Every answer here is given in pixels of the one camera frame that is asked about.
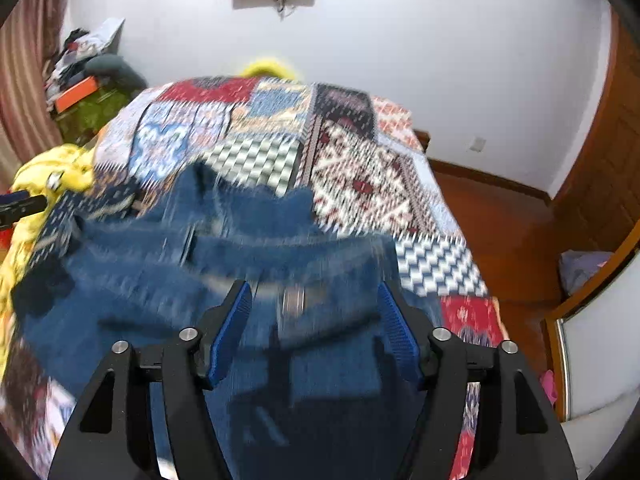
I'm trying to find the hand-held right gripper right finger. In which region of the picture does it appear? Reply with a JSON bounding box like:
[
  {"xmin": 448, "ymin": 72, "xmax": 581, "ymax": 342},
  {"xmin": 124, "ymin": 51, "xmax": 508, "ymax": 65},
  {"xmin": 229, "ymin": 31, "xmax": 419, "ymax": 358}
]
[{"xmin": 376, "ymin": 280, "xmax": 581, "ymax": 480}]

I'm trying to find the yellow cartoon blanket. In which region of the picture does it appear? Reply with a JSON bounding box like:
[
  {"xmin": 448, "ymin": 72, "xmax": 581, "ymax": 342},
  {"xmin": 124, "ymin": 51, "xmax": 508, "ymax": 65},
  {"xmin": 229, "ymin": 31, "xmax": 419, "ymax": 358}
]
[{"xmin": 0, "ymin": 144, "xmax": 96, "ymax": 371}]

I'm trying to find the pale purple cloth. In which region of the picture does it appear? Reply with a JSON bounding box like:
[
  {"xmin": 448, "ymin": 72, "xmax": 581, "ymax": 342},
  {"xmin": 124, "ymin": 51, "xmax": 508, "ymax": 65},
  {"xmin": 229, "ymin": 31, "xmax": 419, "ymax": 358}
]
[{"xmin": 559, "ymin": 250, "xmax": 613, "ymax": 301}]

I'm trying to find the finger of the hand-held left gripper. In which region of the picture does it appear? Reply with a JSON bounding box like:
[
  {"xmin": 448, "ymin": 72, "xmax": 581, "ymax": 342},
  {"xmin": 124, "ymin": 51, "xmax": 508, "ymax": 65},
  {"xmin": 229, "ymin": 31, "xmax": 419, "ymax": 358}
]
[{"xmin": 0, "ymin": 191, "xmax": 47, "ymax": 231}]

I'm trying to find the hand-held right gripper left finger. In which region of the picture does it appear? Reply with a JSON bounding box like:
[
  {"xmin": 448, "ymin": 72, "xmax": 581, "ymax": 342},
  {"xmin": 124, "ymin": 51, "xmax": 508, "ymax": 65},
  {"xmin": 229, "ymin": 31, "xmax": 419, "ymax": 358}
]
[{"xmin": 47, "ymin": 280, "xmax": 253, "ymax": 480}]

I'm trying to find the pile of clothes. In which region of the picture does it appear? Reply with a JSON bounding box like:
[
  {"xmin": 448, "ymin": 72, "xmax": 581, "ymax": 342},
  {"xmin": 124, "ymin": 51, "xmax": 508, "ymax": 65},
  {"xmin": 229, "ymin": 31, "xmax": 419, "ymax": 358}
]
[{"xmin": 45, "ymin": 17, "xmax": 126, "ymax": 106}]

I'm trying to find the grey bag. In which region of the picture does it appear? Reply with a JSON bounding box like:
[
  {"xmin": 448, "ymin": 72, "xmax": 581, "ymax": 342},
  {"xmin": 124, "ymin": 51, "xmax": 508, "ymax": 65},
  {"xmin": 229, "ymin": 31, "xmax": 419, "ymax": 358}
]
[{"xmin": 85, "ymin": 55, "xmax": 148, "ymax": 93}]

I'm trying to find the yellow fluffy object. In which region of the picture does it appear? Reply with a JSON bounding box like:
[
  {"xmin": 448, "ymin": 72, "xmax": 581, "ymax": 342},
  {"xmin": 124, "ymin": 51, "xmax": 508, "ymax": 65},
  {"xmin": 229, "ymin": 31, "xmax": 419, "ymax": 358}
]
[{"xmin": 242, "ymin": 57, "xmax": 301, "ymax": 81}]

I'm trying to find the striped brown curtain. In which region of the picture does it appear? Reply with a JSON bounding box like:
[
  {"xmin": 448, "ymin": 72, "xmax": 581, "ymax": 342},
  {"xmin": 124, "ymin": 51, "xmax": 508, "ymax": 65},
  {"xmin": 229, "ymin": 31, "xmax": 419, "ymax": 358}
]
[{"xmin": 0, "ymin": 0, "xmax": 76, "ymax": 161}]

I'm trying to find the green patterned cloth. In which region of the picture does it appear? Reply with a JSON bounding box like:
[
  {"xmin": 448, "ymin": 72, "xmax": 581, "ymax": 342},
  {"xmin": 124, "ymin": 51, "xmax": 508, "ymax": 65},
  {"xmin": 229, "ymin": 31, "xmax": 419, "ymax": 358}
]
[{"xmin": 55, "ymin": 87, "xmax": 131, "ymax": 146}]

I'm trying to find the patchwork bed cover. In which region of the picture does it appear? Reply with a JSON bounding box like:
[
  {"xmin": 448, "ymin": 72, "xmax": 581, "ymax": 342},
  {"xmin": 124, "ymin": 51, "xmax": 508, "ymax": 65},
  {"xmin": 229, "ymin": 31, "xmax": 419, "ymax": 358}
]
[{"xmin": 0, "ymin": 76, "xmax": 511, "ymax": 480}]

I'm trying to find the wooden door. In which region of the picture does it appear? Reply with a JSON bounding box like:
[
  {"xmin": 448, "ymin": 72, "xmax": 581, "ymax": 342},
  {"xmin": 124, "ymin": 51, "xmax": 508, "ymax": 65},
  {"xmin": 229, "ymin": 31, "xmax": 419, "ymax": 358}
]
[{"xmin": 550, "ymin": 10, "xmax": 640, "ymax": 256}]

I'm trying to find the orange box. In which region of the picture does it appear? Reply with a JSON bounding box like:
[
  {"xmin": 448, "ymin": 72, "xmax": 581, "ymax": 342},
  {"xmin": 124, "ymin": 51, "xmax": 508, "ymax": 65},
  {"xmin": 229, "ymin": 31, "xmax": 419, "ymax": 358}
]
[{"xmin": 54, "ymin": 77, "xmax": 98, "ymax": 113}]

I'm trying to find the blue denim jacket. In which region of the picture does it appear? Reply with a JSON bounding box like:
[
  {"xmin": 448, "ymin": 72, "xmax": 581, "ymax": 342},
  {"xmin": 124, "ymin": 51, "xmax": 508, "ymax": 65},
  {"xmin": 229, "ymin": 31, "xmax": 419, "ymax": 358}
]
[{"xmin": 10, "ymin": 162, "xmax": 446, "ymax": 480}]

